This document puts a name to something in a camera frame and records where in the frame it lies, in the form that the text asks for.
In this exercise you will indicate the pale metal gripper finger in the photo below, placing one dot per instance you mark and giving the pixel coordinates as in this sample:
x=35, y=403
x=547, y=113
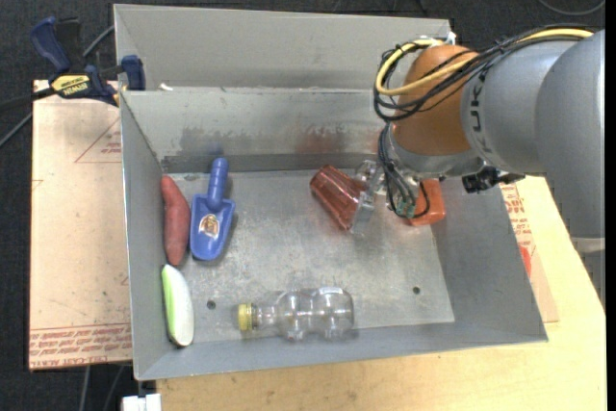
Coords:
x=369, y=173
x=364, y=214

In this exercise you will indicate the clear orange plastic cup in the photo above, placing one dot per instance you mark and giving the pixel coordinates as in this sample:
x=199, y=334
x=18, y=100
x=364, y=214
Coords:
x=334, y=195

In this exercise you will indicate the orange block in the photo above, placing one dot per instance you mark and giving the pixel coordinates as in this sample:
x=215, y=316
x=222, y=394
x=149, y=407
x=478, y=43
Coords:
x=430, y=207

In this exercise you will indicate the grey metal bin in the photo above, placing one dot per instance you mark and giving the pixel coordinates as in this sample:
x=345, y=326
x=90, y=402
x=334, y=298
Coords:
x=308, y=255

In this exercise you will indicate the clear plastic bottle, yellow cap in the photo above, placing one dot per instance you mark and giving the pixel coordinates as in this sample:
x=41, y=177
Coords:
x=308, y=313

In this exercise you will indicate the blue toy trowel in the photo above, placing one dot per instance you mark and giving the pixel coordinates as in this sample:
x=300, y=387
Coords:
x=212, y=226

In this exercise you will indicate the red-brown sweet potato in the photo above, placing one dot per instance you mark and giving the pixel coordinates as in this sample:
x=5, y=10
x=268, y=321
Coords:
x=174, y=221

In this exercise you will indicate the white and green oval brush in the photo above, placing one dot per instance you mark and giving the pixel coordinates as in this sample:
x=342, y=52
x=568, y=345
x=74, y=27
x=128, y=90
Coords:
x=179, y=308

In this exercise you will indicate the brown cardboard board, red print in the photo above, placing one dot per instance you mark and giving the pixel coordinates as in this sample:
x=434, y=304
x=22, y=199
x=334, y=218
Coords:
x=77, y=207

